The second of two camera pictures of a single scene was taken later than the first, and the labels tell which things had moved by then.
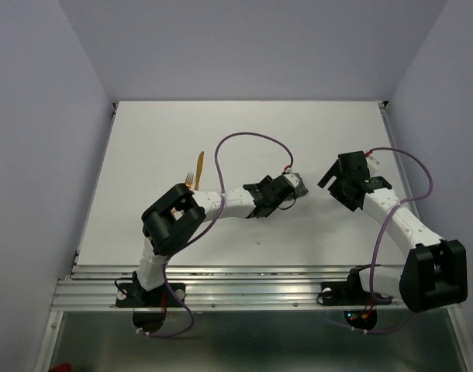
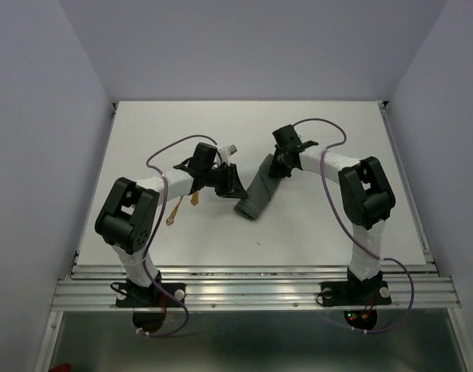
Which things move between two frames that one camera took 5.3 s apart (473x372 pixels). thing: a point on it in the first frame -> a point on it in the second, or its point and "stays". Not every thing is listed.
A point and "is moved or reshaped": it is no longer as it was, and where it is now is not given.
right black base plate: [350, 293] stays
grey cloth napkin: [301, 189] is moved or reshaped
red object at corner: [62, 367] stays
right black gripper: [334, 191] -> [275, 170]
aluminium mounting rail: [212, 287] stays
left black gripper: [266, 180] -> [232, 186]
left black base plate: [134, 295] stays
